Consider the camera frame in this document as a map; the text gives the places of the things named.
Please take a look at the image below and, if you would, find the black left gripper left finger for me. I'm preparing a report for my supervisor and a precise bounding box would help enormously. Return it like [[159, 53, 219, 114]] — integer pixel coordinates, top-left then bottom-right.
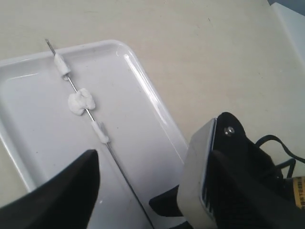
[[0, 150, 98, 229]]

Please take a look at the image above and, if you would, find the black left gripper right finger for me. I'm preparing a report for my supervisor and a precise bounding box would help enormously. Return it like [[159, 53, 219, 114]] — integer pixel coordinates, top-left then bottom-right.
[[149, 185, 183, 217]]

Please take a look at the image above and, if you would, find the white foam piece bottom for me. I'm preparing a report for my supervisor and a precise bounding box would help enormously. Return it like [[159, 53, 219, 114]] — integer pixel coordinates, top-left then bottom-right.
[[91, 121, 110, 144]]

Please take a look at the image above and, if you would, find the white foam piece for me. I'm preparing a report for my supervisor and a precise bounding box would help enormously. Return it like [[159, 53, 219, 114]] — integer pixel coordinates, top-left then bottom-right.
[[91, 121, 110, 144], [54, 53, 71, 81], [68, 88, 96, 116]]

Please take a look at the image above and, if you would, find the white foam piece top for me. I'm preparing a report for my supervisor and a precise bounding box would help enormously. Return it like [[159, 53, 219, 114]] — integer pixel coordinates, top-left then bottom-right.
[[54, 53, 71, 81]]

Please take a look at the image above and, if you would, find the thin metal skewer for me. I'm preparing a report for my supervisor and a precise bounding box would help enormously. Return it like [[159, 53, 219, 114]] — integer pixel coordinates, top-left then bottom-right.
[[45, 39, 154, 228]]

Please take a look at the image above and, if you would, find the white rectangular plastic tray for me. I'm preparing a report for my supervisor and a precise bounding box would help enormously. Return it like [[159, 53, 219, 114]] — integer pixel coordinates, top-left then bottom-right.
[[0, 41, 188, 229]]

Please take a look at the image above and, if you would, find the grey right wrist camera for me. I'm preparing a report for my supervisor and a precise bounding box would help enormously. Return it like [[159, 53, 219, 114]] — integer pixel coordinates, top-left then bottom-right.
[[177, 112, 244, 229]]

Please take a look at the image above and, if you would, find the black right camera cable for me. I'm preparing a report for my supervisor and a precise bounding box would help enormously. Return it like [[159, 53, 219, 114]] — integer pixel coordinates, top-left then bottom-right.
[[254, 135, 305, 179]]

